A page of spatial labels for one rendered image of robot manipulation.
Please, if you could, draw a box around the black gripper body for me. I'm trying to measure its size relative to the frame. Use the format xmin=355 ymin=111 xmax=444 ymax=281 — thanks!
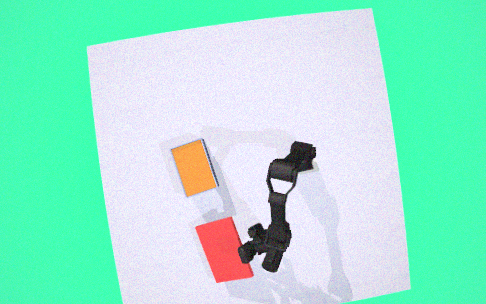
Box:
xmin=237 ymin=237 xmax=269 ymax=265

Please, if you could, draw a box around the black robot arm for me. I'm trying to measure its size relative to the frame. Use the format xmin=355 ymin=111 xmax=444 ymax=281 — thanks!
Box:
xmin=247 ymin=141 xmax=316 ymax=273

